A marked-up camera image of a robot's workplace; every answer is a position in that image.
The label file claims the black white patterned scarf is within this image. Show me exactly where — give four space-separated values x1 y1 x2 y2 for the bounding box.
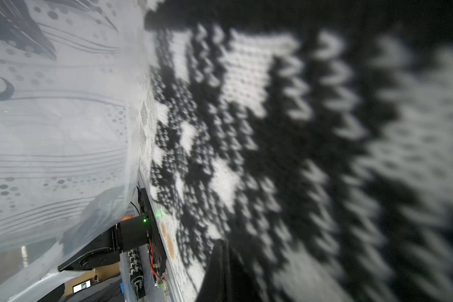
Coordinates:
145 1 453 301

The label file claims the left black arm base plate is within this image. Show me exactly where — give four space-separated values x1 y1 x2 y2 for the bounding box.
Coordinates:
137 186 167 283

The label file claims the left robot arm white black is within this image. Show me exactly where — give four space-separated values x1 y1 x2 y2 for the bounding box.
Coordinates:
58 215 151 272

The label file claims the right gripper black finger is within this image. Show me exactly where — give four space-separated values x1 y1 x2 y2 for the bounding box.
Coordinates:
196 240 262 302

